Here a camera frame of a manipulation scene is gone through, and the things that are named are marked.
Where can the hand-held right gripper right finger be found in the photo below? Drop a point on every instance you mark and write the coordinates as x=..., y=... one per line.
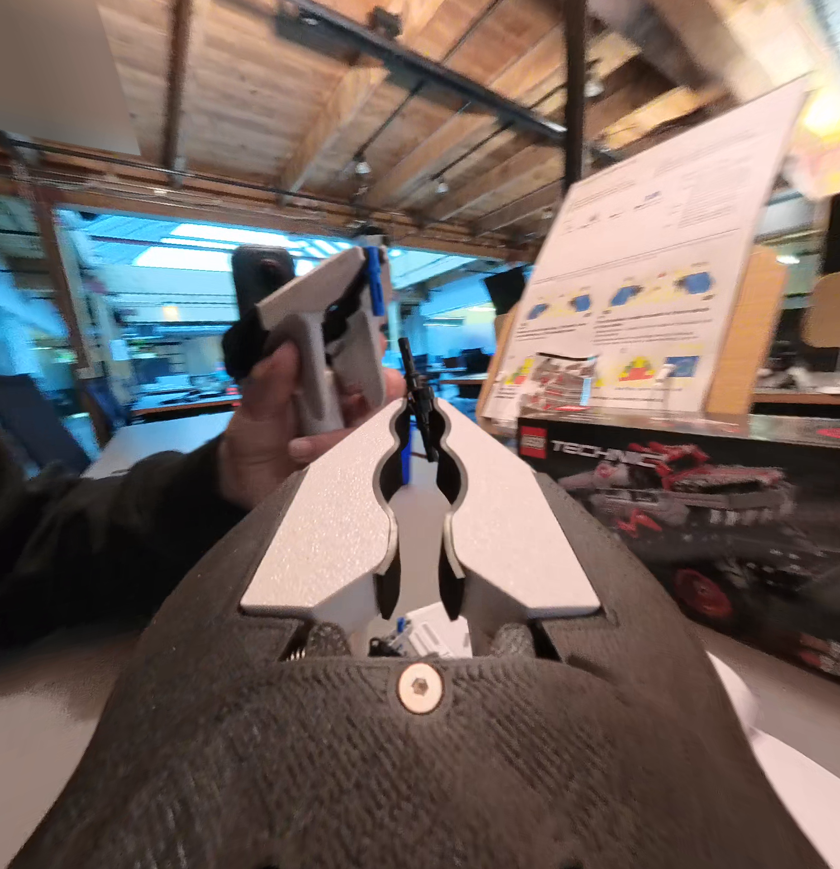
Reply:
x=522, y=543

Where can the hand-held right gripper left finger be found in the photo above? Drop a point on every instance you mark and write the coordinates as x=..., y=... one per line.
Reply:
x=318, y=536

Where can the black monitor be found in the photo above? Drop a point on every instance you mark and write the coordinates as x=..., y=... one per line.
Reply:
x=505, y=288

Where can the person's left hand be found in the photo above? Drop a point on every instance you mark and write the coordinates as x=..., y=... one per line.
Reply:
x=264, y=434

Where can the black toy connector piece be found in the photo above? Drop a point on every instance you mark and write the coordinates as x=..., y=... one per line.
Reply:
x=414, y=394

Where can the person's left forearm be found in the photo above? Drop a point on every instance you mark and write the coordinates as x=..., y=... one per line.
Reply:
x=87, y=543

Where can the beige cardboard panel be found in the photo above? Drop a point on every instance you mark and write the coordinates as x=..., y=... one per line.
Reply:
x=827, y=309

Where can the white background table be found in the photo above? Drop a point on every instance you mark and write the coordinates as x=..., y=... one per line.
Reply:
x=162, y=434

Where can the blue toy pin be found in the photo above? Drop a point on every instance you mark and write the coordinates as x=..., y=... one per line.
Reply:
x=406, y=465
x=373, y=282

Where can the black ceiling track rail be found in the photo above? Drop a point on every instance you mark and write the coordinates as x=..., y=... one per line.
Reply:
x=420, y=68

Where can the black ceiling pole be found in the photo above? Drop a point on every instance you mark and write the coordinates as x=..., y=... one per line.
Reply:
x=575, y=88

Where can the dark chair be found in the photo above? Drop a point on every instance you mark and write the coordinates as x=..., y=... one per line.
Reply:
x=26, y=421

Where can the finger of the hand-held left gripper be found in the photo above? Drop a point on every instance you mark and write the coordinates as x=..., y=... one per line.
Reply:
x=359, y=370
x=308, y=288

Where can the printed instruction sheet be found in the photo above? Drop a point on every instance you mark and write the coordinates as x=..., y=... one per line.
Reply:
x=664, y=224

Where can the black toy set box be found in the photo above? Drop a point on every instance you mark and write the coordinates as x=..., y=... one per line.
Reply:
x=664, y=489

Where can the clear bag of toy parts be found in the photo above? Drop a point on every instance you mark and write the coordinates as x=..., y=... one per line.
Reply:
x=559, y=383

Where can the white paper sheet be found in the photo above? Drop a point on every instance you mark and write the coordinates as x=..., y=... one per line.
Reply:
x=800, y=781

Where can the cardboard stand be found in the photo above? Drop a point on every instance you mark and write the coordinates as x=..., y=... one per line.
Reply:
x=746, y=326

